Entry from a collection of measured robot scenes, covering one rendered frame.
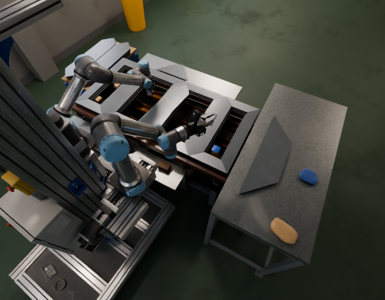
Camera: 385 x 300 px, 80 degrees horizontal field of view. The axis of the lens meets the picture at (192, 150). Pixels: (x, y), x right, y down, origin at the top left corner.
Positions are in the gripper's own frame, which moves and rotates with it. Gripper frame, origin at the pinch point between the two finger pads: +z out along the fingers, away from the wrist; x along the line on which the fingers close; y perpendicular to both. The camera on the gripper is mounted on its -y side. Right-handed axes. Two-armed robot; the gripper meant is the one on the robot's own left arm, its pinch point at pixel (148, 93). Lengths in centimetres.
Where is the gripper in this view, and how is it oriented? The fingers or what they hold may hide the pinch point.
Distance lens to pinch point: 220.2
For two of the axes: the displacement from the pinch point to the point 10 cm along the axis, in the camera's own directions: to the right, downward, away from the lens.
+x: 4.8, -7.5, 4.7
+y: 8.8, 4.0, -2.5
